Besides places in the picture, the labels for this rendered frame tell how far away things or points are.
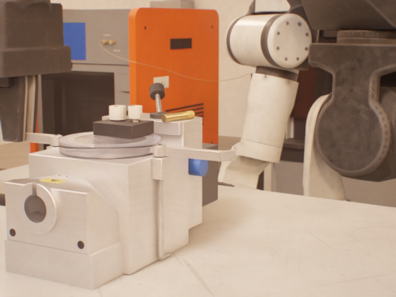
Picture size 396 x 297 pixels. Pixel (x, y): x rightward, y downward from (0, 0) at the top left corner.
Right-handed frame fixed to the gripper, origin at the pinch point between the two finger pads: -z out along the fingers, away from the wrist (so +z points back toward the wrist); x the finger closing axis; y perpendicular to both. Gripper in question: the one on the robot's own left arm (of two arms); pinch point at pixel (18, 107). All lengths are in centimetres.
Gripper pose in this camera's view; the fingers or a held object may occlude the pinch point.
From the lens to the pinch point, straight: 69.0
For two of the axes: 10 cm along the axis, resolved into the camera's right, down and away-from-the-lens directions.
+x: 4.8, -1.5, 8.7
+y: -8.8, -0.8, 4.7
